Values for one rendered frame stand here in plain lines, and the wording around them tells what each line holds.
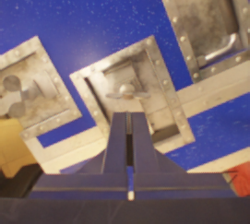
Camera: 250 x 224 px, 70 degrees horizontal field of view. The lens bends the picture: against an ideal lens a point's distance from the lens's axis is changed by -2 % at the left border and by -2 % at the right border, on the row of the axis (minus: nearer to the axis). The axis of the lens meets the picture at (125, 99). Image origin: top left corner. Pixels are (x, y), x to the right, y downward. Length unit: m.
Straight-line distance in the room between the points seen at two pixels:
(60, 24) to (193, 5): 0.18
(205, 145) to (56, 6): 0.29
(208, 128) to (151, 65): 0.13
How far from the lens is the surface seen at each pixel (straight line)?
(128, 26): 0.26
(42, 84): 0.30
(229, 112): 0.31
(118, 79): 0.27
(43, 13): 0.28
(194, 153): 0.33
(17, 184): 0.41
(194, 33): 0.29
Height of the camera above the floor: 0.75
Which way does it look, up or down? 8 degrees up
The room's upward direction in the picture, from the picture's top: 114 degrees counter-clockwise
